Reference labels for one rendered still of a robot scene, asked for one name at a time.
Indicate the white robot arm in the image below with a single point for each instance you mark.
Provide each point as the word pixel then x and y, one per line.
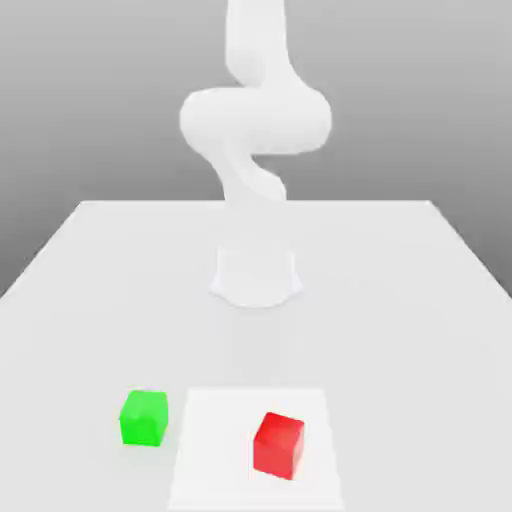
pixel 256 120

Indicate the small red cube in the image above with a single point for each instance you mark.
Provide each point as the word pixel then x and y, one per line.
pixel 278 446

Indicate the small green cube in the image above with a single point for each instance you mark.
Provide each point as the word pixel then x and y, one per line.
pixel 143 418

